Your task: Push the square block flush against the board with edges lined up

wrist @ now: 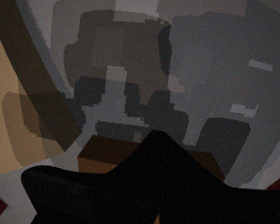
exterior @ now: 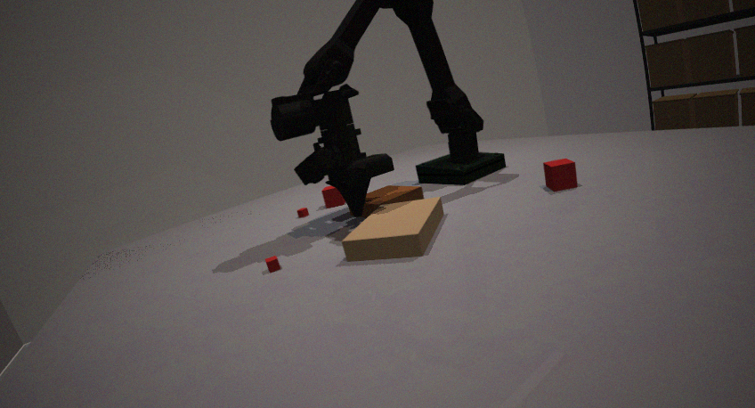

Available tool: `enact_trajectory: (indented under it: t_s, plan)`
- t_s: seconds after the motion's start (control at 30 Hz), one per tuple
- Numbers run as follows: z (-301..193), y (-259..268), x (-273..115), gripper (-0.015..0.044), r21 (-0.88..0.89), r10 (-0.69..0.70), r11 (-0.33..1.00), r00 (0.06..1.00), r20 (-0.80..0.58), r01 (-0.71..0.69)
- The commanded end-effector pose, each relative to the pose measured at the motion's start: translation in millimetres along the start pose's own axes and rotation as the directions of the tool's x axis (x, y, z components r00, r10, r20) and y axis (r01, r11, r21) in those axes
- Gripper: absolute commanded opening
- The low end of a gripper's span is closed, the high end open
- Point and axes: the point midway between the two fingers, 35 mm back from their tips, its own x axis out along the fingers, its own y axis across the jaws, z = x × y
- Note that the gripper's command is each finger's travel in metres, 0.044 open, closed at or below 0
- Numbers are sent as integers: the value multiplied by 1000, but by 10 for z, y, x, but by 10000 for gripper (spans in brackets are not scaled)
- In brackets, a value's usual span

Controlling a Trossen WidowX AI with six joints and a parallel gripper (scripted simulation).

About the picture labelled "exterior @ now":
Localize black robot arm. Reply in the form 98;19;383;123
271;0;485;185

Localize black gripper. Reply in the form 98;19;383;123
317;124;394;217

